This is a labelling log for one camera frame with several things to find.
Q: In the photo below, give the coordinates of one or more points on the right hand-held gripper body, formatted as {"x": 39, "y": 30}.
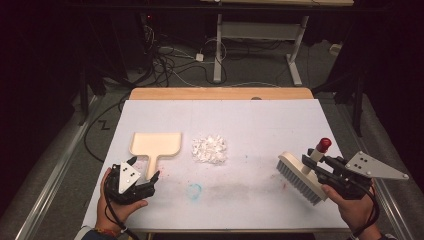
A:
{"x": 370, "y": 166}

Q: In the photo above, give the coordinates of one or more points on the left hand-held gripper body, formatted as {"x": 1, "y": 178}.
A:
{"x": 128, "y": 176}

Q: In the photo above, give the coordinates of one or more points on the cream plastic dustpan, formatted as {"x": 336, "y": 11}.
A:
{"x": 156, "y": 144}

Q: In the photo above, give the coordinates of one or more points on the pile of white paper scraps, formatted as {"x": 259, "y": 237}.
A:
{"x": 209, "y": 150}

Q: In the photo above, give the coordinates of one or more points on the person's left hand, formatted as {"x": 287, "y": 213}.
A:
{"x": 111, "y": 213}

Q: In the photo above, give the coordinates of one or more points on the person's right hand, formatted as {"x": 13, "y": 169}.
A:
{"x": 358, "y": 211}

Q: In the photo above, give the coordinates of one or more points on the black metal stand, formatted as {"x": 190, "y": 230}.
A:
{"x": 358, "y": 106}
{"x": 83, "y": 96}

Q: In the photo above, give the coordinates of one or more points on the white table cover sheet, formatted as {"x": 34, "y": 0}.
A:
{"x": 240, "y": 120}

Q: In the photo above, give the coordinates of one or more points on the wooden table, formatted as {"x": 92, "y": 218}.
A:
{"x": 216, "y": 93}

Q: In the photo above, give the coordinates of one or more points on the small white box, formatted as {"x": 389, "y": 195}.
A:
{"x": 335, "y": 49}

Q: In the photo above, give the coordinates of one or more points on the white power adapter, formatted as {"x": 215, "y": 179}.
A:
{"x": 199, "y": 57}

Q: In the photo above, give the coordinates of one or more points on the white-legged desk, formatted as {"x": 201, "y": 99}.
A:
{"x": 256, "y": 30}

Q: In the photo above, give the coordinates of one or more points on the metal floor rail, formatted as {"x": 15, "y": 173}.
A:
{"x": 390, "y": 206}
{"x": 56, "y": 173}

